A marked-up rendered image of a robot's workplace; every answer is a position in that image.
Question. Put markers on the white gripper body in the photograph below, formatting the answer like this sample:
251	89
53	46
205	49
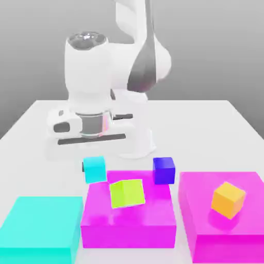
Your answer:
92	139

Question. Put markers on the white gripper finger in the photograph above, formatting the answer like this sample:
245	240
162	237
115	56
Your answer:
83	166

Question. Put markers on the small cyan cube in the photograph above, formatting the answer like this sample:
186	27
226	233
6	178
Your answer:
95	170

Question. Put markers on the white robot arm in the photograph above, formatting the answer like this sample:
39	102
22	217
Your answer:
88	78

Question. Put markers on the small yellow-green cube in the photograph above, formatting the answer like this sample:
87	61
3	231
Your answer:
126	193

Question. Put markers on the small blue cube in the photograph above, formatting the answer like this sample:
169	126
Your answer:
164	171

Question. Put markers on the small orange cube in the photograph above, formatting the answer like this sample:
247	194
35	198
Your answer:
228	200

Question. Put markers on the large cyan box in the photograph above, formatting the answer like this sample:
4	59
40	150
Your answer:
39	226

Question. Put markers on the large magenta box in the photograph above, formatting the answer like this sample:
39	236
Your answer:
127	229
224	239

